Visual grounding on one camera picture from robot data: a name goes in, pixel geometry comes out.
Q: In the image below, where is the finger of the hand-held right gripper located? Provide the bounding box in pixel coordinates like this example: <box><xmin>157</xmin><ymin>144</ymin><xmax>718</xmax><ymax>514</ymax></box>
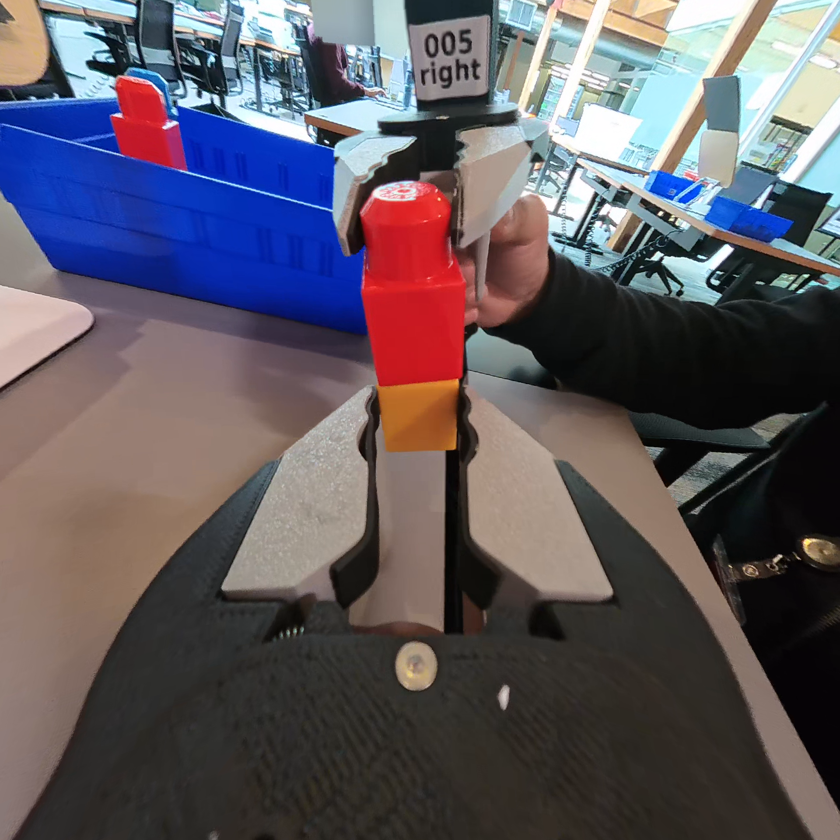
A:
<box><xmin>451</xmin><ymin>120</ymin><xmax>551</xmax><ymax>303</ymax></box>
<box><xmin>333</xmin><ymin>131</ymin><xmax>421</xmax><ymax>257</ymax></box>

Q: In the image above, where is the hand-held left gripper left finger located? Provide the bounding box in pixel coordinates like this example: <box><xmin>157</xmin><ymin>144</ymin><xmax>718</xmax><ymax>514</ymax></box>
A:
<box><xmin>222</xmin><ymin>386</ymin><xmax>382</xmax><ymax>608</ymax></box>

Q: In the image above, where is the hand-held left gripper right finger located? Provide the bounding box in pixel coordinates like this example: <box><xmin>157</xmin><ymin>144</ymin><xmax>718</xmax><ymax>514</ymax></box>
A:
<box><xmin>457</xmin><ymin>387</ymin><xmax>614</xmax><ymax>608</ymax></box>

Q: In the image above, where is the red mega block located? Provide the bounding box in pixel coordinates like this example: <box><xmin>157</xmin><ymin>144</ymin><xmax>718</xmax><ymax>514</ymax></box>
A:
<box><xmin>110</xmin><ymin>75</ymin><xmax>189</xmax><ymax>172</ymax></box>
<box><xmin>360</xmin><ymin>180</ymin><xmax>467</xmax><ymax>387</ymax></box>

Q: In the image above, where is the orange mega block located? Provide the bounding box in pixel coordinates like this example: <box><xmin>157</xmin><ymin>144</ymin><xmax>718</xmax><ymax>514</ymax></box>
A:
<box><xmin>377</xmin><ymin>378</ymin><xmax>460</xmax><ymax>454</ymax></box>

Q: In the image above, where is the blue plastic bin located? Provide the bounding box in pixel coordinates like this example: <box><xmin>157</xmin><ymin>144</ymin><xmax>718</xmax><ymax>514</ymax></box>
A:
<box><xmin>0</xmin><ymin>97</ymin><xmax>370</xmax><ymax>336</ymax></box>

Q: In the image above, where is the person's right forearm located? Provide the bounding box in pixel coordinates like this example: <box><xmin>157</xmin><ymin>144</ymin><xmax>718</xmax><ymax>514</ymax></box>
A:
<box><xmin>486</xmin><ymin>252</ymin><xmax>840</xmax><ymax>429</ymax></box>

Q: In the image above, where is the blue mega block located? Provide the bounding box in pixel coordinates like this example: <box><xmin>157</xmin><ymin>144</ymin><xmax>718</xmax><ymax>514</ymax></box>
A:
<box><xmin>125</xmin><ymin>67</ymin><xmax>179</xmax><ymax>122</ymax></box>

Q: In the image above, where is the person's right hand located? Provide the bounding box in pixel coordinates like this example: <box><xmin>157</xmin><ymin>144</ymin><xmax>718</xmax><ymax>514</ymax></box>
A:
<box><xmin>461</xmin><ymin>193</ymin><xmax>553</xmax><ymax>329</ymax></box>

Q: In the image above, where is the small blue bin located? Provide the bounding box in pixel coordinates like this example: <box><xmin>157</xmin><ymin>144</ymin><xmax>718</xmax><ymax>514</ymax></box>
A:
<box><xmin>705</xmin><ymin>196</ymin><xmax>795</xmax><ymax>242</ymax></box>
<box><xmin>645</xmin><ymin>169</ymin><xmax>708</xmax><ymax>201</ymax></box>

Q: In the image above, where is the black office chair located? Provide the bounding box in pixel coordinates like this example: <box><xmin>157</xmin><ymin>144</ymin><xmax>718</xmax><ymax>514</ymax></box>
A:
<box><xmin>715</xmin><ymin>180</ymin><xmax>834</xmax><ymax>304</ymax></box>
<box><xmin>184</xmin><ymin>0</ymin><xmax>248</xmax><ymax>110</ymax></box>
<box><xmin>85</xmin><ymin>0</ymin><xmax>193</xmax><ymax>101</ymax></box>

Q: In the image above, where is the black flat panel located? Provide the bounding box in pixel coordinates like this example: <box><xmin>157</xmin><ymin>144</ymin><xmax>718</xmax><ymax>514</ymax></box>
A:
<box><xmin>631</xmin><ymin>412</ymin><xmax>774</xmax><ymax>488</ymax></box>

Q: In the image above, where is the grey board stand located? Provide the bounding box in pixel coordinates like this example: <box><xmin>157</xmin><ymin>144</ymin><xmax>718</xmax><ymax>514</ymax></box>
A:
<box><xmin>697</xmin><ymin>75</ymin><xmax>744</xmax><ymax>189</ymax></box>

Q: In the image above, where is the round metal badge reel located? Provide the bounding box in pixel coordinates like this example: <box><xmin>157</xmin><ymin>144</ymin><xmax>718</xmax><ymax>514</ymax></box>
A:
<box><xmin>715</xmin><ymin>535</ymin><xmax>840</xmax><ymax>586</ymax></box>

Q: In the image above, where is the person's black clothed torso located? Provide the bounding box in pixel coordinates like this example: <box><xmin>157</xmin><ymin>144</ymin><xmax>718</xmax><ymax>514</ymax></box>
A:
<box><xmin>682</xmin><ymin>407</ymin><xmax>840</xmax><ymax>791</ymax></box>

